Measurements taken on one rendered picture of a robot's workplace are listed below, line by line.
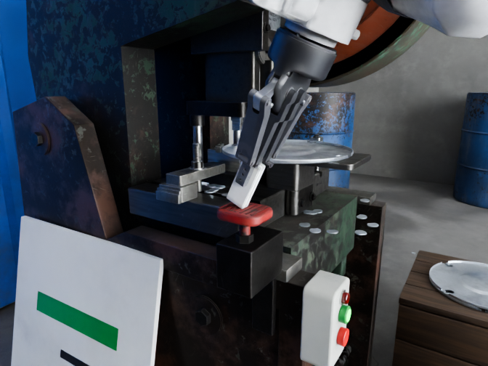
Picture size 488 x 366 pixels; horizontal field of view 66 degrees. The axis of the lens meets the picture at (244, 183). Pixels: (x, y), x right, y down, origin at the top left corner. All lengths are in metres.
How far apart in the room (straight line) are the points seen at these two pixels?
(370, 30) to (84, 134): 0.78
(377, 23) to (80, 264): 0.96
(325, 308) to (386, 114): 3.65
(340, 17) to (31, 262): 0.96
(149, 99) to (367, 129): 3.47
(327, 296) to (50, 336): 0.75
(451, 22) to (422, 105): 3.69
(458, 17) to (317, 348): 0.48
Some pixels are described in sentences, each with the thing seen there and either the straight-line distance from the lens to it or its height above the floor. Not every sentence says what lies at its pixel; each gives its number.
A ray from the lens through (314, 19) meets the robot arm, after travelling 0.42.
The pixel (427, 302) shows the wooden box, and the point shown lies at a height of 0.35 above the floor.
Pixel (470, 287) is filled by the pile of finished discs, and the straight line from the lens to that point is 1.29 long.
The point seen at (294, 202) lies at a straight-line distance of 0.82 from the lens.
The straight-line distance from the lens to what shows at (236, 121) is 0.89.
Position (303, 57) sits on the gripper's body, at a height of 0.95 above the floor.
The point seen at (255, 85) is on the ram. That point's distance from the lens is 0.80.
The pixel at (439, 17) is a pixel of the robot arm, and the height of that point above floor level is 0.98.
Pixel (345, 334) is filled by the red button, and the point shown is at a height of 0.55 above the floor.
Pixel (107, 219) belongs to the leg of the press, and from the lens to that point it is 0.91.
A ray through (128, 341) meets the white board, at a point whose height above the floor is 0.40.
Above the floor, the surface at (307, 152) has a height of 0.79.
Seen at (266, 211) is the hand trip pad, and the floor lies 0.75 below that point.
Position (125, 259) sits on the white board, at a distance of 0.85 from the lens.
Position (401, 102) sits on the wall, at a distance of 4.13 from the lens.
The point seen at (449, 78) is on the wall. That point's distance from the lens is 4.07.
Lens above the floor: 0.92
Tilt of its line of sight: 14 degrees down
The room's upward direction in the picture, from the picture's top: straight up
